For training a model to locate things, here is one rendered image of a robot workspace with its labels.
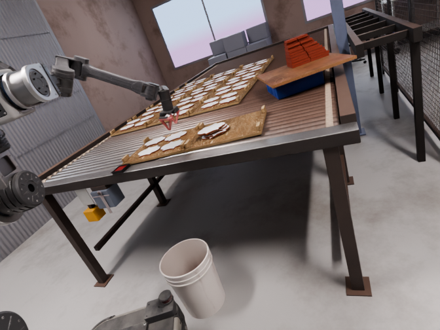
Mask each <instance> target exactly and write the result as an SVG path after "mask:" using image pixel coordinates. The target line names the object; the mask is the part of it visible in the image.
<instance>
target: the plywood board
mask: <svg viewBox="0 0 440 330"><path fill-rule="evenodd" d="M356 58H357V55H351V54H337V53H329V55H328V56H326V57H323V58H320V59H317V60H314V61H312V62H309V63H307V64H303V65H300V66H298V67H295V68H290V67H288V66H287V65H285V66H283V67H279V68H277V69H274V70H272V71H269V72H266V73H263V74H261V75H258V76H257V78H258V79H259V80H260V81H262V82H264V83H265V84H267V85H268V86H270V87H271V88H276V87H279V86H281V85H284V84H287V83H290V82H293V81H296V80H298V79H301V78H304V77H307V76H309V75H312V74H315V73H318V72H320V71H323V70H326V69H329V68H331V67H335V66H337V65H340V64H343V63H345V62H349V61H351V60H354V59H356Z"/></svg>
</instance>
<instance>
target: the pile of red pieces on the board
mask: <svg viewBox="0 0 440 330"><path fill-rule="evenodd" d="M284 46H285V48H284V49H285V57H286V62H287V66H288V67H290V68H295V67H298V66H300V65H303V64H307V63H309V62H312V61H314V60H317V59H320V58H323V57H326V56H328V55H329V50H326V49H325V47H324V46H322V45H320V44H319V43H317V41H314V39H312V37H310V36H309V35H308V34H307V33H306V34H302V35H300V36H297V37H294V38H292V39H288V40H286V41H284Z"/></svg>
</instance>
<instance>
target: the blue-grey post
mask: <svg viewBox="0 0 440 330"><path fill-rule="evenodd" d="M330 5H331V13H332V17H333V25H334V29H335V37H336V42H337V45H338V48H339V52H340V54H350V47H349V42H348V34H347V29H346V20H345V15H344V7H343V2H342V0H330ZM343 68H344V72H345V75H346V79H347V82H348V86H349V89H350V94H351V97H352V101H353V104H354V109H355V112H356V118H357V124H358V127H359V133H360V135H361V136H363V135H366V133H365V129H364V128H361V123H360V118H359V109H358V101H357V96H356V88H355V82H354V74H353V69H352V61H349V62H345V63H343Z"/></svg>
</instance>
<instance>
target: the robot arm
mask: <svg viewBox="0 0 440 330"><path fill-rule="evenodd" d="M55 57H56V59H55V65H53V66H52V70H51V72H49V71H48V69H47V68H46V66H45V64H43V63H41V65H42V67H43V69H44V71H45V72H46V74H47V76H48V78H49V79H50V81H51V83H52V85H53V86H54V88H55V90H56V91H57V93H58V95H59V97H60V96H61V97H71V96H72V92H73V81H74V79H78V80H80V81H87V77H92V78H95V79H98V80H101V81H104V82H107V83H111V84H114V85H117V86H120V87H123V88H127V89H129V90H131V91H133V92H135V93H136V94H140V96H143V97H145V99H146V100H149V101H153V100H154V101H156V98H157V95H159V97H160V102H161V104H162V109H163V110H162V111H161V112H160V114H159V115H160V117H159V121H160V122H161V123H162V124H163V125H165V127H166V128H167V129H168V130H171V127H172V121H173V122H174V123H175V124H177V120H178V116H179V111H180V110H179V108H178V107H177V106H173V104H172V99H171V95H170V91H169V88H168V87H167V86H164V85H162V86H159V84H155V83H152V82H144V81H137V80H133V79H129V78H126V77H123V76H120V75H117V74H114V73H110V72H108V71H104V70H102V69H98V68H96V67H94V66H92V65H90V64H89V59H87V58H83V57H81V56H76V55H74V58H70V57H66V56H59V55H55ZM173 113H177V115H176V120H174V118H173V115H172V114H173ZM167 114H168V115H169V116H170V117H168V116H167V117H165V116H166V115H167ZM164 120H167V121H169V127H168V126H167V125H166V123H165V122H164Z"/></svg>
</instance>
